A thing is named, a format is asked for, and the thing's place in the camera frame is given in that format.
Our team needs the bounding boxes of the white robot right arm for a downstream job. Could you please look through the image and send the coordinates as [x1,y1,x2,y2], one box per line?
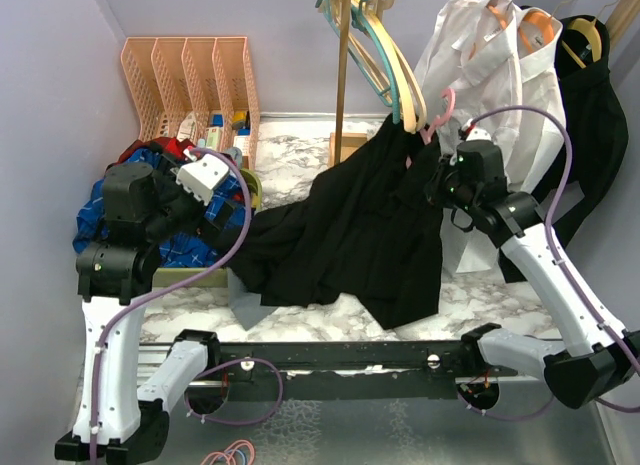
[425,140,639,409]

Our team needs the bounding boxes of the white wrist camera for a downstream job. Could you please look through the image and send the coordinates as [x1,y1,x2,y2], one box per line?
[458,120,492,142]
[176,149,230,205]

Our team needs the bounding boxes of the cream yellow hanger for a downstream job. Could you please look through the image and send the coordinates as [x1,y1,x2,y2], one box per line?
[329,0,429,134]

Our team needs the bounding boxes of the green white box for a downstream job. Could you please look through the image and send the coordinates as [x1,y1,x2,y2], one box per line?
[205,126,223,151]

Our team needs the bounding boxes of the coloured rubber bands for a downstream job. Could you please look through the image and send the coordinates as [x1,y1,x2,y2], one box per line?
[200,439,256,465]

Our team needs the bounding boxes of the orange hanger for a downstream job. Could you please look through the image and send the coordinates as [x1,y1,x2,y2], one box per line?
[518,9,555,53]
[469,5,512,59]

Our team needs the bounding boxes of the wooden clothes rack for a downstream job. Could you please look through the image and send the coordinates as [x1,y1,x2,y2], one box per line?
[328,0,639,166]

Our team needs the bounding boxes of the blue small box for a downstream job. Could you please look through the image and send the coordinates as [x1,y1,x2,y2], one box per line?
[209,114,224,128]

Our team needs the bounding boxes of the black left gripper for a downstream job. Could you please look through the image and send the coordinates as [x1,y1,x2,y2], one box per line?
[147,152,237,243]

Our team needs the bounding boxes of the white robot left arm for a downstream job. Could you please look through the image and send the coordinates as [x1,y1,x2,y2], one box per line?
[54,154,238,464]

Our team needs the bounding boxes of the white spiral notebook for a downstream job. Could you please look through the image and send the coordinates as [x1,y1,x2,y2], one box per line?
[176,112,198,143]

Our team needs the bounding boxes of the pink hanger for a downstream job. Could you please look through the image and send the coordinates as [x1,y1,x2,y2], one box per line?
[400,85,456,145]

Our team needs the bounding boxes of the pink plastic file organizer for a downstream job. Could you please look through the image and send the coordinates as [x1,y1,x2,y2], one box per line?
[121,36,260,170]

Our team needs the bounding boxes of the orange hanger left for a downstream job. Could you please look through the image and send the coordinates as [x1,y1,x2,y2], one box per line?
[469,5,512,59]

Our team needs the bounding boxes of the white shirt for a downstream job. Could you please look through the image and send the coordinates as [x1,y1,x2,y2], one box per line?
[505,7,566,192]
[367,0,524,276]

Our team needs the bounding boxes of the hanging black shirt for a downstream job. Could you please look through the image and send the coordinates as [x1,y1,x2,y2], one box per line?
[498,5,630,284]

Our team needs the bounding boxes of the aluminium rail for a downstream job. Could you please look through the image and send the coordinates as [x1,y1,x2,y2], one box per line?
[54,334,631,465]

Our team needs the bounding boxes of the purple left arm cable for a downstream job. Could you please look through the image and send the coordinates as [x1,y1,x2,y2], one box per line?
[89,147,284,465]

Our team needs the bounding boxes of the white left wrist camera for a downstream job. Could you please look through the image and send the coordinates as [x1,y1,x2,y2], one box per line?
[176,149,230,205]

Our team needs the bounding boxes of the orange hanger right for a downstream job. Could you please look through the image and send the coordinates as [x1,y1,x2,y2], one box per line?
[518,9,555,53]

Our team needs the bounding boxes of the grey cloth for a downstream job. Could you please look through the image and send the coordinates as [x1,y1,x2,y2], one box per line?
[227,268,277,330]

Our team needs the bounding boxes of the white shirt front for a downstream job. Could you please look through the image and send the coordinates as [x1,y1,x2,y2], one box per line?
[367,0,524,276]

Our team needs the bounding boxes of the red plaid shirt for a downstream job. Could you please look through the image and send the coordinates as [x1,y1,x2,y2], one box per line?
[108,137,195,168]

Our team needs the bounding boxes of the white shirt behind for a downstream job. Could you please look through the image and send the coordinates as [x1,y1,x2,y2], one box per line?
[505,7,566,192]

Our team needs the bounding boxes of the black shirt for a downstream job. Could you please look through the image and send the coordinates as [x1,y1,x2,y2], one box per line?
[498,5,630,284]
[229,118,443,330]

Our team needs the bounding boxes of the blue plaid shirt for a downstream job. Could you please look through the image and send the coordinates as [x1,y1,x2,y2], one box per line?
[72,137,245,268]

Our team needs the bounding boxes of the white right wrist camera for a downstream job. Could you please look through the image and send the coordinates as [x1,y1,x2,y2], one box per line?
[458,120,492,142]

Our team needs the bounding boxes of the black base bar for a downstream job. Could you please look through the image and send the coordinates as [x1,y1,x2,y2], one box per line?
[186,340,515,418]

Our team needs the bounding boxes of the green laundry basket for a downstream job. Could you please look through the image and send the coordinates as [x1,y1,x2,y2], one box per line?
[153,169,262,288]

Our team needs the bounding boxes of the yellow grey stapler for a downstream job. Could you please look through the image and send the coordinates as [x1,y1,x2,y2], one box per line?
[231,111,250,130]

